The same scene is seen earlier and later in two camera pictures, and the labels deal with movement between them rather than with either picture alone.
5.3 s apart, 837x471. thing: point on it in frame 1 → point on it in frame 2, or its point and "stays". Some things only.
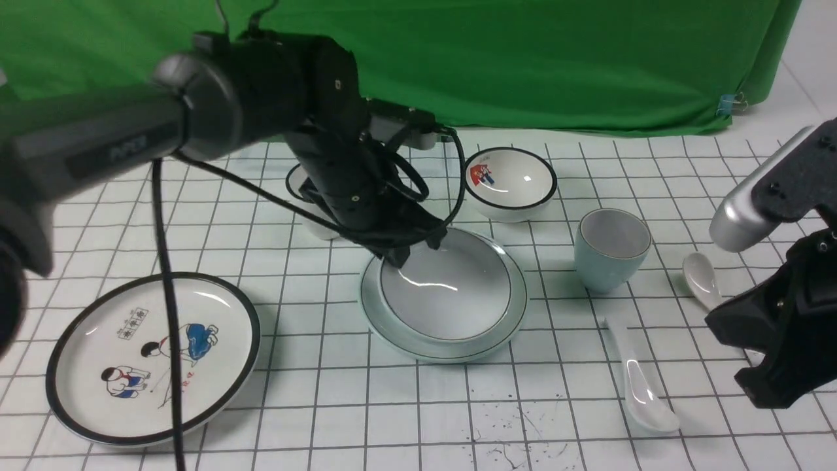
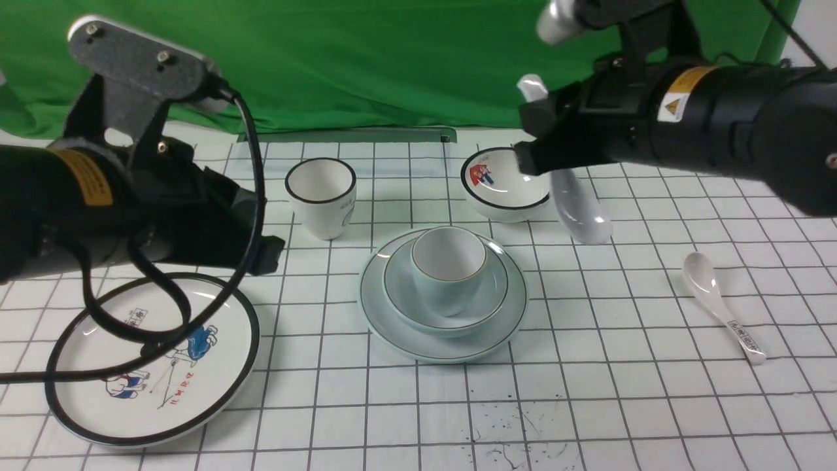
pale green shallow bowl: (452, 293) stays
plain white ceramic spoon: (643, 401) → (581, 212)
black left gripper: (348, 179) → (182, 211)
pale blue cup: (611, 246) → (448, 263)
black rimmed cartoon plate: (107, 374) stays
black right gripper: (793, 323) → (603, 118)
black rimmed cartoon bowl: (510, 185) stays
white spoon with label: (699, 273) stays
